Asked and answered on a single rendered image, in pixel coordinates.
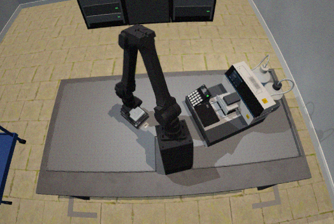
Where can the clear plastic bottle with black cap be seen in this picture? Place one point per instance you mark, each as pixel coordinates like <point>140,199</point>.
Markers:
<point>273,88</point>

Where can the white multiwell plate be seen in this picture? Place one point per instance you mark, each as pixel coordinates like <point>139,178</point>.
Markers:
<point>136,113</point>

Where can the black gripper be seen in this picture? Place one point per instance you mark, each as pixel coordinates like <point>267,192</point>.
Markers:
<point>132,105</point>

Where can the clear bottle with grey cap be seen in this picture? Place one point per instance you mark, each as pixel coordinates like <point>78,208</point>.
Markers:
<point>262,74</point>

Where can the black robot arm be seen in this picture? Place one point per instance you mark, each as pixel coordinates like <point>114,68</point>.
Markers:
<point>139,37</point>

